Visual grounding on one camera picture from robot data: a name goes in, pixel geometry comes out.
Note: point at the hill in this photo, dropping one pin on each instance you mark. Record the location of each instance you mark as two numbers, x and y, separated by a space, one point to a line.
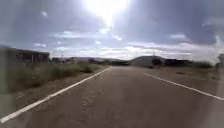
143 60

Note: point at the grey-brown asphalt road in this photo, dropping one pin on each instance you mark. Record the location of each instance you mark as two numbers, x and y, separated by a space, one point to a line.
126 100

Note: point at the row of dark bushes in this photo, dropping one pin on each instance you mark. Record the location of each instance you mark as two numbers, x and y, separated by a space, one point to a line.
176 62

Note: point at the white painted edge line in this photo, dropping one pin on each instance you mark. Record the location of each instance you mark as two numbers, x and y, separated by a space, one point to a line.
186 87
50 97

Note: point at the dry scrub bushes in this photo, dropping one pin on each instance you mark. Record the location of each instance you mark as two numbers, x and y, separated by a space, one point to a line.
40 73

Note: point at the dirt verge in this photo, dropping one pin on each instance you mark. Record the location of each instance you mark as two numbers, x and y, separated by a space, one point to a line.
40 90
196 78

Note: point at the dark building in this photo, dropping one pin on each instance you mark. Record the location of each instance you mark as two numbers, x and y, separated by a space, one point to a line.
31 56

